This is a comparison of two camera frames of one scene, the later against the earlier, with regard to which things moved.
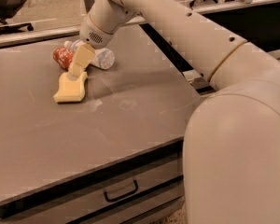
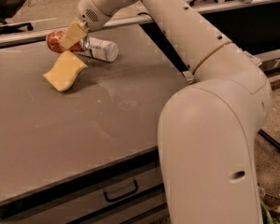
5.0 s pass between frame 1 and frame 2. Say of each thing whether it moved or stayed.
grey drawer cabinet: stayed
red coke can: moved
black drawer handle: stayed
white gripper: moved
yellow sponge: moved
